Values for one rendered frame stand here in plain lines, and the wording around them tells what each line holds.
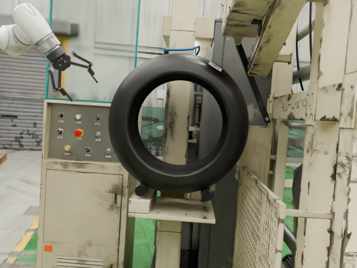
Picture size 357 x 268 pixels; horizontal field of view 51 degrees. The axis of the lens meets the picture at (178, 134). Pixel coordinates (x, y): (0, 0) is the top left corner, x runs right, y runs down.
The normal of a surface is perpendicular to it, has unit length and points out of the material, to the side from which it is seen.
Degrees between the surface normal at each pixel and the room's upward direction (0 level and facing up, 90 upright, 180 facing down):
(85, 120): 90
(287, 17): 162
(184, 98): 90
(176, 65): 79
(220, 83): 82
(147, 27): 90
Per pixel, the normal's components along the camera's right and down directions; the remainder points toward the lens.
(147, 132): 0.16, 0.06
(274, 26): -0.07, 0.96
